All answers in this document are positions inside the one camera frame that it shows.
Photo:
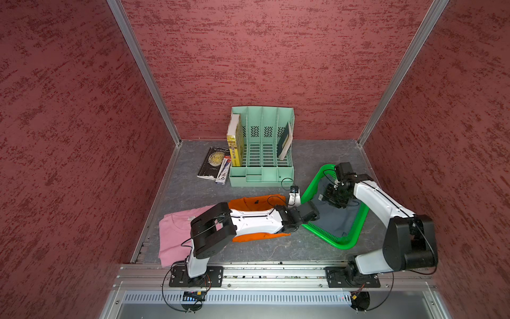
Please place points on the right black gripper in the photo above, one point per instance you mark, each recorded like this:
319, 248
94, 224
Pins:
327, 196

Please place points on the grey-blue t-shirt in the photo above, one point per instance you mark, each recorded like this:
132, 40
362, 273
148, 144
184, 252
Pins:
336, 221

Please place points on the orange t-shirt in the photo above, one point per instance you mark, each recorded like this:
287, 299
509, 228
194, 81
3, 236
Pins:
261, 203

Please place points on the pink t-shirt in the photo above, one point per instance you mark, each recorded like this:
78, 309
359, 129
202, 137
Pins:
174, 228

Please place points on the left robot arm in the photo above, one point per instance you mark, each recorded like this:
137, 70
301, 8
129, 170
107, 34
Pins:
218, 226

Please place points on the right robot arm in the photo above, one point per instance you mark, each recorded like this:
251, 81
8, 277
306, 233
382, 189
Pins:
409, 243

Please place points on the thin book in organizer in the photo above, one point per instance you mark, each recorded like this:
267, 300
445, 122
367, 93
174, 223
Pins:
285, 142

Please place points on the white red blue booklet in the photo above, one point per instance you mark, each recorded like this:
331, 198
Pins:
224, 171

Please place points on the mint green file organizer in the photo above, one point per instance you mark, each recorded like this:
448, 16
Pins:
262, 128

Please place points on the black book with gold emblem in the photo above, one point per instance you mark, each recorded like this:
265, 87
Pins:
212, 163

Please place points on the yellow book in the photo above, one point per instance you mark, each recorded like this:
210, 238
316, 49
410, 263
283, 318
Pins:
235, 139

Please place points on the right corner aluminium profile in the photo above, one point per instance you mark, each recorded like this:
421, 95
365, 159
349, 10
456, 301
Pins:
428, 23

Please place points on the corner aluminium profile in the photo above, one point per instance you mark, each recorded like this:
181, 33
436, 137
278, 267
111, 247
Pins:
428, 23
128, 33

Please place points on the left corner aluminium profile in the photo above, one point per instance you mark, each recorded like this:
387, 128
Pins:
128, 33

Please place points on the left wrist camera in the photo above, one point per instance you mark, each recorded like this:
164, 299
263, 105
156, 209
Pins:
294, 197

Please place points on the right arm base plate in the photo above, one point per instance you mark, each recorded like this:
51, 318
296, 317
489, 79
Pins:
350, 277

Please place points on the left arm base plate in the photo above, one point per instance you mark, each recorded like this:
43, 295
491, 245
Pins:
212, 278

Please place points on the aluminium front rail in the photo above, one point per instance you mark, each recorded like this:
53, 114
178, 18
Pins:
270, 276

